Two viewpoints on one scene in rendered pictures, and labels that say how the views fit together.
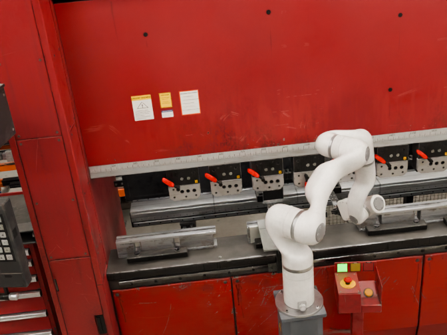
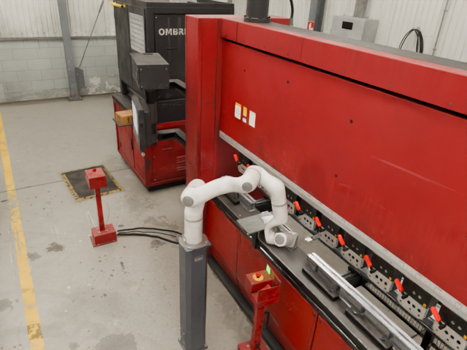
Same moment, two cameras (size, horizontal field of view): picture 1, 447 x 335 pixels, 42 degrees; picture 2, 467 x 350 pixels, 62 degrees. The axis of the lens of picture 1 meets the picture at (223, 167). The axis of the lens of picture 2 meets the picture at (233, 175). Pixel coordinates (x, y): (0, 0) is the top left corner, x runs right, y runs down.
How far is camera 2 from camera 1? 2.41 m
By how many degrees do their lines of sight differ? 54
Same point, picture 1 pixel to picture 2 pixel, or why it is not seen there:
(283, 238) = not seen: hidden behind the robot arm
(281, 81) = (286, 130)
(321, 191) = (210, 186)
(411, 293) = (307, 334)
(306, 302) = (186, 239)
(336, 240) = (286, 256)
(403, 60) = (347, 158)
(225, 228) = not seen: hidden behind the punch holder
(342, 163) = (231, 181)
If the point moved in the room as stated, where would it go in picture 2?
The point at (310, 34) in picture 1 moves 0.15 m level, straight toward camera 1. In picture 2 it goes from (303, 107) to (280, 109)
